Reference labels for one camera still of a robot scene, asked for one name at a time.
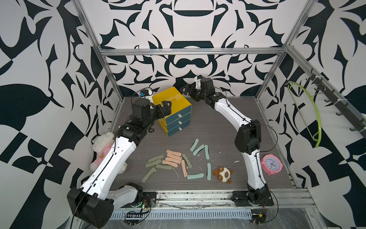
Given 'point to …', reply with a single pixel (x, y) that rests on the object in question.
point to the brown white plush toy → (224, 174)
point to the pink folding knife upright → (184, 168)
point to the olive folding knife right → (188, 161)
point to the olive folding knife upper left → (156, 158)
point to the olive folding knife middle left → (151, 163)
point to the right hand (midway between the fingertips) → (184, 88)
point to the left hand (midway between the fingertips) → (162, 101)
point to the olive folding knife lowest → (148, 174)
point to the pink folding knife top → (174, 152)
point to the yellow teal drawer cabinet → (179, 119)
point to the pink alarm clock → (271, 164)
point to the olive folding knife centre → (162, 166)
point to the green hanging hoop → (312, 135)
